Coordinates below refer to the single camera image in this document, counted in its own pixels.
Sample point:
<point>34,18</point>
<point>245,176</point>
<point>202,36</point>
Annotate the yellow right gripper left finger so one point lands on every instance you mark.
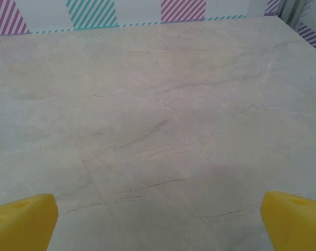
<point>19,225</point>

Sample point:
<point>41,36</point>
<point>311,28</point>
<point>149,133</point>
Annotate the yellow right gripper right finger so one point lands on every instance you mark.
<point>296,225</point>

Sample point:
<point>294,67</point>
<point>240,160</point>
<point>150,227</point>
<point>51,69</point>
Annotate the aluminium frame post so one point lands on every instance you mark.
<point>291,10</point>

